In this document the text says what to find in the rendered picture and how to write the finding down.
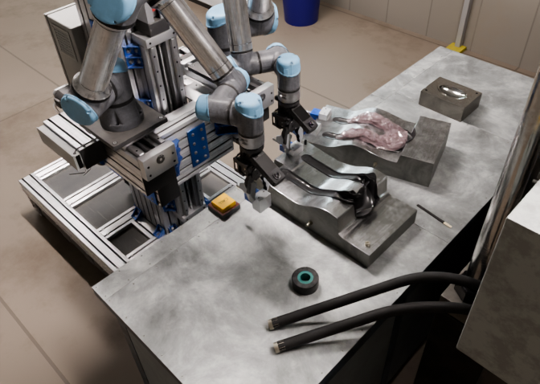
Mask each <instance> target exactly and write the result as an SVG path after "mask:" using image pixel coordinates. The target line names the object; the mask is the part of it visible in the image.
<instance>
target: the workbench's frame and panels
mask: <svg viewBox="0 0 540 384"><path fill-rule="evenodd" d="M539 172H540V152H539V155H538V158H537V160H536V162H535V164H534V168H533V170H532V172H531V175H530V178H529V180H528V182H527V184H526V188H525V190H524V192H523V195H522V197H521V200H522V199H523V198H524V197H525V196H526V195H527V194H528V192H529V191H530V190H531V189H532V188H533V187H534V185H535V183H533V182H532V181H533V180H534V179H535V180H537V181H538V180H539V179H538V175H539ZM492 199H493V198H491V199H490V200H489V201H488V202H487V203H486V204H485V205H484V206H483V208H482V209H481V210H480V211H479V212H478V213H477V214H476V215H475V216H474V217H473V218H472V220H471V221H470V222H469V223H468V224H467V225H466V226H465V227H464V228H463V229H462V230H461V232H460V233H459V234H458V235H457V236H456V237H455V238H454V239H453V240H452V241H451V242H450V244H449V245H447V246H446V248H445V249H443V250H442V252H441V253H440V254H439V255H438V256H437V257H436V258H435V259H434V260H433V261H432V262H431V263H430V264H429V266H428V267H427V268H426V269H425V270H424V272H451V273H456V274H460V273H461V271H462V270H463V269H464V268H465V267H466V265H467V264H468V263H469V262H470V261H471V258H472V256H473V252H474V250H475V247H476V245H477V240H478V238H479V235H480V233H481V229H482V227H483V224H484V221H485V218H486V215H487V213H488V210H489V206H490V204H491V202H492ZM521 200H520V201H521ZM449 285H450V284H446V283H421V284H412V285H410V286H409V287H408V289H407V290H406V291H405V292H404V293H403V294H402V295H401V296H400V297H399V298H398V299H397V301H396V302H395V303H393V305H394V304H403V303H411V302H421V301H439V300H440V296H441V294H442V293H443V292H444V291H445V289H446V288H447V287H448V286H449ZM93 291H94V290H93ZM94 293H95V295H96V296H97V297H98V298H99V299H100V300H101V301H102V302H103V303H104V305H105V306H106V307H107V308H108V309H109V310H110V311H111V312H112V313H113V314H114V315H115V316H116V317H117V319H118V322H119V324H120V326H121V329H122V331H123V334H124V335H125V339H126V341H127V343H128V345H129V348H130V350H131V352H132V355H133V358H134V360H135V362H136V364H137V367H138V369H139V371H140V374H141V376H142V379H143V381H144V383H145V384H182V383H181V382H180V381H179V380H178V379H177V378H176V377H175V376H174V375H173V374H172V373H171V372H170V370H169V369H168V368H167V367H166V366H165V365H164V364H163V363H162V362H161V361H160V360H159V359H158V358H157V356H156V355H155V354H154V353H153V352H152V351H151V350H150V349H149V348H148V347H147V346H146V345H145V344H144V343H143V341H142V340H141V339H140V338H139V337H138V336H137V335H136V334H135V333H134V332H133V331H132V330H131V329H130V327H128V326H127V324H126V323H124V322H123V320H122V319H121V318H119V316H118V315H117V314H116V313H115V312H114V311H113V310H112V309H111V308H110V307H109V306H108V305H107V304H106V303H105V302H104V301H103V299H102V298H101V297H100V296H99V295H98V294H97V293H96V292H95V291H94ZM434 316H435V313H414V314H407V315H401V316H396V317H388V318H385V319H382V320H379V321H376V323H375V324H374V325H373V326H372V327H371V328H370V329H369V330H368V331H367V332H366V333H365V335H364V336H363V337H362V338H361V339H360V340H359V341H358V342H357V343H356V344H355V345H354V347H353V348H352V349H351V350H350V351H349V352H348V353H347V354H346V355H345V356H344V358H343V359H342V360H341V361H340V362H339V363H338V364H337V365H336V366H335V367H334V368H333V369H332V370H331V371H330V372H329V373H328V374H327V375H326V376H325V377H324V378H323V379H322V381H321V382H320V383H319V384H387V383H388V382H389V381H390V380H391V379H392V377H393V376H394V375H395V374H396V372H397V371H398V370H399V369H400V367H401V366H402V365H403V364H404V362H405V361H406V360H407V359H408V358H409V357H410V356H411V355H412V353H413V352H414V351H415V350H416V348H417V347H418V346H419V345H420V343H421V342H422V341H423V340H424V338H425V337H426V336H427V335H428V334H429V332H430V329H431V326H432V322H433V319H434Z"/></svg>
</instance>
